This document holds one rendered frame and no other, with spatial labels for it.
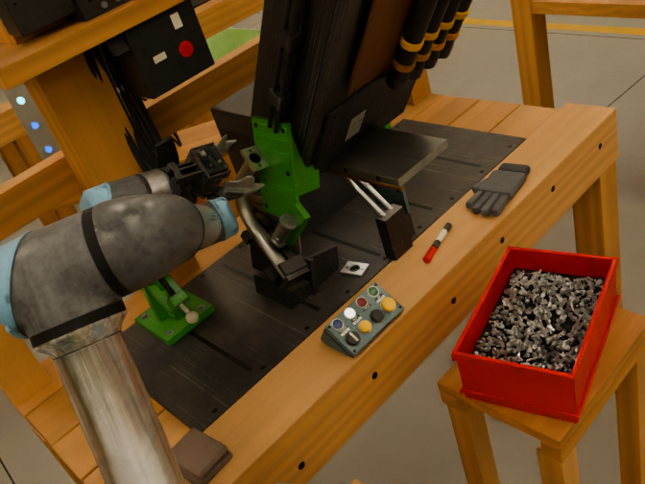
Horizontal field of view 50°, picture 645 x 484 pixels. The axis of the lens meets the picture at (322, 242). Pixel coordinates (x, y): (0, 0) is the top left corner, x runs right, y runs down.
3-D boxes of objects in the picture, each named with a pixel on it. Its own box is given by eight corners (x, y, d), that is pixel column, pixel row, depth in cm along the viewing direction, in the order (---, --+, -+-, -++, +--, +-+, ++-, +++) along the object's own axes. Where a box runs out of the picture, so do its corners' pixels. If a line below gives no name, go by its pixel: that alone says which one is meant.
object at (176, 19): (217, 63, 150) (191, -4, 142) (155, 100, 142) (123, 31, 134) (186, 60, 158) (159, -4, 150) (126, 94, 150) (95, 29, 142)
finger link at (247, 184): (274, 184, 136) (228, 179, 132) (263, 200, 140) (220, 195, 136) (272, 171, 137) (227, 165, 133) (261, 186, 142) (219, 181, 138)
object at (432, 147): (449, 152, 142) (447, 138, 140) (400, 192, 134) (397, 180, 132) (322, 127, 169) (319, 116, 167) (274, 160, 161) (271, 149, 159)
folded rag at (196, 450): (235, 456, 118) (228, 446, 117) (202, 492, 114) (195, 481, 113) (200, 434, 125) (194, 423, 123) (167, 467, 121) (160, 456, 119)
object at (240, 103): (381, 178, 181) (348, 57, 162) (300, 242, 167) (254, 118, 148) (333, 166, 194) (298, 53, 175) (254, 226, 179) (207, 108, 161)
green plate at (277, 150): (326, 210, 147) (317, 114, 137) (297, 223, 142) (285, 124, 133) (291, 199, 154) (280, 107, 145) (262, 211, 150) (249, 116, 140)
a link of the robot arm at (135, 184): (91, 240, 123) (72, 196, 123) (146, 221, 129) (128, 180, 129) (104, 230, 116) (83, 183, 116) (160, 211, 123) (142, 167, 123)
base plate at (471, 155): (527, 144, 178) (526, 137, 177) (203, 440, 126) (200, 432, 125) (404, 124, 207) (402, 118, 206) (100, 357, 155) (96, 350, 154)
